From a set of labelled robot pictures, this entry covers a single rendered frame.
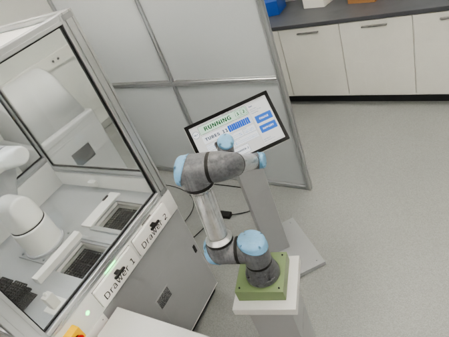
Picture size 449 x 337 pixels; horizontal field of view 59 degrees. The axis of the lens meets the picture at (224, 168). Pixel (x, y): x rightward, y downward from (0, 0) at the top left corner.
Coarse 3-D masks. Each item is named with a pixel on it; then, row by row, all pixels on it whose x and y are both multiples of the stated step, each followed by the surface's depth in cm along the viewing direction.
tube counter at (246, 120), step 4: (248, 116) 227; (240, 120) 226; (244, 120) 226; (248, 120) 226; (252, 120) 226; (232, 124) 226; (236, 124) 226; (240, 124) 226; (244, 124) 226; (220, 128) 225; (224, 128) 225; (228, 128) 226; (232, 128) 226; (236, 128) 226; (224, 132) 225; (228, 132) 225
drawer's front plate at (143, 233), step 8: (160, 208) 221; (152, 216) 216; (160, 216) 221; (168, 216) 227; (144, 224) 213; (144, 232) 211; (152, 232) 216; (136, 240) 206; (144, 240) 211; (152, 240) 217; (136, 248) 208
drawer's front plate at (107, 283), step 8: (128, 248) 202; (120, 256) 199; (128, 256) 202; (136, 256) 207; (120, 264) 198; (128, 264) 202; (112, 272) 193; (128, 272) 202; (104, 280) 189; (112, 280) 194; (120, 280) 198; (96, 288) 187; (104, 288) 190; (112, 288) 194; (96, 296) 186; (104, 296) 190; (112, 296) 194; (104, 304) 190
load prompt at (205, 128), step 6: (240, 108) 227; (246, 108) 227; (228, 114) 226; (234, 114) 227; (240, 114) 227; (246, 114) 227; (216, 120) 226; (222, 120) 226; (228, 120) 226; (204, 126) 225; (210, 126) 225; (216, 126) 226; (204, 132) 225
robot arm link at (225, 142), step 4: (220, 136) 182; (224, 136) 182; (228, 136) 182; (220, 140) 182; (224, 140) 182; (228, 140) 182; (232, 140) 182; (220, 144) 182; (224, 144) 181; (228, 144) 181; (232, 144) 182; (220, 148) 184; (224, 148) 182; (228, 148) 182; (232, 148) 184
